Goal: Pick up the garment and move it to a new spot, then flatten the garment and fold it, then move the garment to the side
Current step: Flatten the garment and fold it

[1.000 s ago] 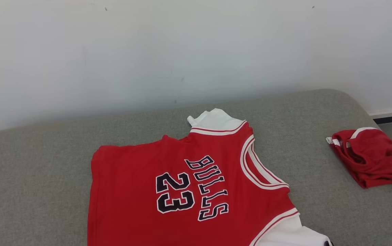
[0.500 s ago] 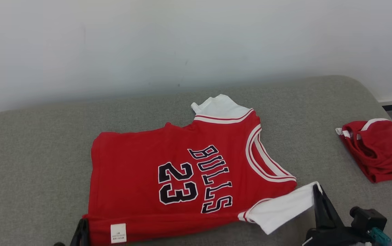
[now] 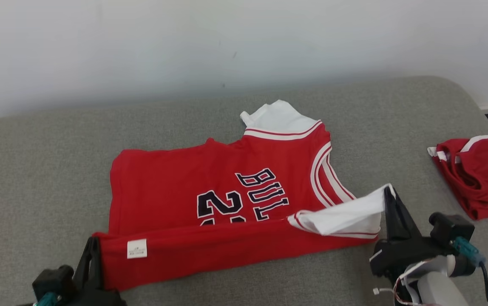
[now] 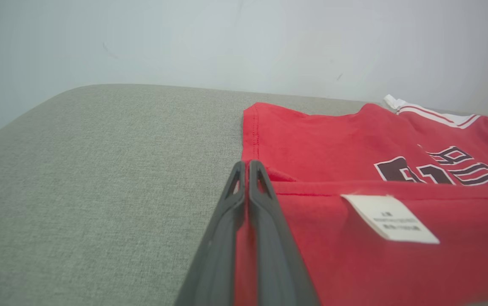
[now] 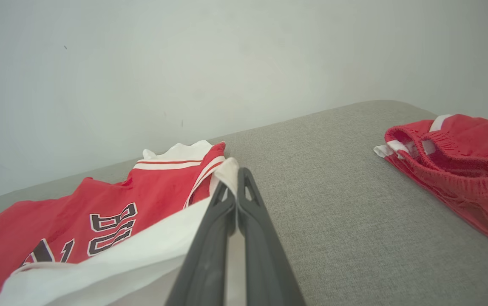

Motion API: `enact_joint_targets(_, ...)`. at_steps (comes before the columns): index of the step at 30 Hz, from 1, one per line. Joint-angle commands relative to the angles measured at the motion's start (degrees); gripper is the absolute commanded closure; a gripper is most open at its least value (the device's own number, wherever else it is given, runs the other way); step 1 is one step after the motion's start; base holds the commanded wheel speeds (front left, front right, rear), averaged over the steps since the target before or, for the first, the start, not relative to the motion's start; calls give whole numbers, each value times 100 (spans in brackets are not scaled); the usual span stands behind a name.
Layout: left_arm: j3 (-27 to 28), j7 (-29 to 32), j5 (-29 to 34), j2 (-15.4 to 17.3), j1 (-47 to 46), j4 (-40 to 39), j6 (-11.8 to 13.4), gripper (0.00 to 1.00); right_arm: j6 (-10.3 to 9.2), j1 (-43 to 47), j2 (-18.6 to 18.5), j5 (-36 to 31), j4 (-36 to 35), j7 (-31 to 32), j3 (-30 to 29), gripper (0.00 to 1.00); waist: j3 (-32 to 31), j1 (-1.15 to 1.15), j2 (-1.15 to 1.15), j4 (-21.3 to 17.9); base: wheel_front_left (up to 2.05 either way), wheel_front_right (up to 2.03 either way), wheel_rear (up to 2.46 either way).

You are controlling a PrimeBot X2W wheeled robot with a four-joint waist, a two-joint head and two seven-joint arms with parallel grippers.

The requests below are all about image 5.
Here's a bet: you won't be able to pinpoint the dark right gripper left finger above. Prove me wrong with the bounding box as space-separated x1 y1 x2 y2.
165 182 237 306

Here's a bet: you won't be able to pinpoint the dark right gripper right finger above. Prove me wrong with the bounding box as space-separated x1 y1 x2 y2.
236 167 306 306

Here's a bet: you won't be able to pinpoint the grey fabric sofa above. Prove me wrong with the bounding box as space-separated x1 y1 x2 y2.
0 100 488 306

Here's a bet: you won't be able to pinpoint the red shorts with white trim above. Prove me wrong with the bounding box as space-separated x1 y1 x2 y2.
373 113 488 251

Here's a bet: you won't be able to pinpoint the red and white basketball jersey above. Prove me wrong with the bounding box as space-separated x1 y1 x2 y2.
0 140 240 306

